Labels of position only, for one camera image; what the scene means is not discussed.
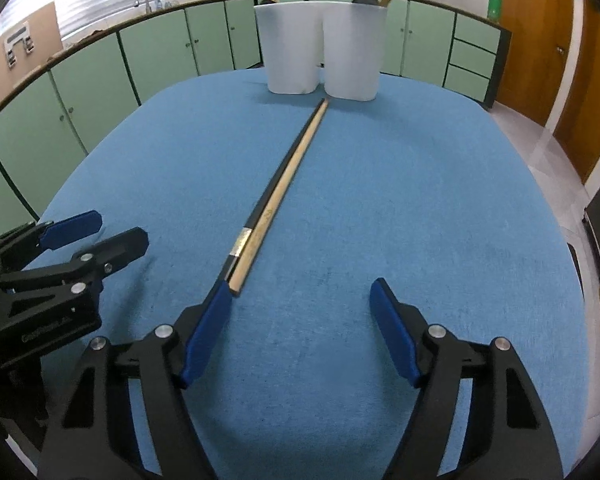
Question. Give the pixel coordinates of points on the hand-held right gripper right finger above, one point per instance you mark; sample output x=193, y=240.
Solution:
x=395, y=330

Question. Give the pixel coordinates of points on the blue table mat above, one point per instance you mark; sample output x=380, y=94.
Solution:
x=380, y=185

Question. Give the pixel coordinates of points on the green base cabinet run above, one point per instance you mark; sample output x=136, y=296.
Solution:
x=80, y=85

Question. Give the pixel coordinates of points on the dark round utensil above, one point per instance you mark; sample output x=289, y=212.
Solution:
x=365, y=0

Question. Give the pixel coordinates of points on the green plastic bottle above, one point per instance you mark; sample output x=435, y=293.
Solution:
x=494, y=6

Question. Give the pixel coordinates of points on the white bracket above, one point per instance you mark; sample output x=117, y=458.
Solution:
x=19, y=42

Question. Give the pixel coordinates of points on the plain wooden door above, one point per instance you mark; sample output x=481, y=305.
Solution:
x=595, y=90

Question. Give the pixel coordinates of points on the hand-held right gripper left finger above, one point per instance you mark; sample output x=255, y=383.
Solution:
x=205, y=335

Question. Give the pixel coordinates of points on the cardboard panel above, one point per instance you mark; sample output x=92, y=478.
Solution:
x=45, y=30

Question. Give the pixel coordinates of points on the white two-compartment utensil holder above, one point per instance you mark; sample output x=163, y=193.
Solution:
x=290, y=50

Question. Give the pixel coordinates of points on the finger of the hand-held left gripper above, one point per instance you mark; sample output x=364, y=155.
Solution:
x=75, y=227
x=125, y=245

